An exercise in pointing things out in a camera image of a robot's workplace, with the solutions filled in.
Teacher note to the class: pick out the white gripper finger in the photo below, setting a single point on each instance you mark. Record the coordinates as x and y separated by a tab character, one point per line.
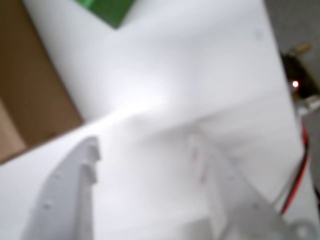
225	190
62	190

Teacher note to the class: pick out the green cube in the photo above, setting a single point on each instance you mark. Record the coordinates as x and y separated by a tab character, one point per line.
107	12

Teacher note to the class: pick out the brown cardboard box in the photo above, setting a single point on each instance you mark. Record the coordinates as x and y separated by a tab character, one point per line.
25	87

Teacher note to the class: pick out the black spring clamp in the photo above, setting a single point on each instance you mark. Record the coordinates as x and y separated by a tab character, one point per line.
300	72

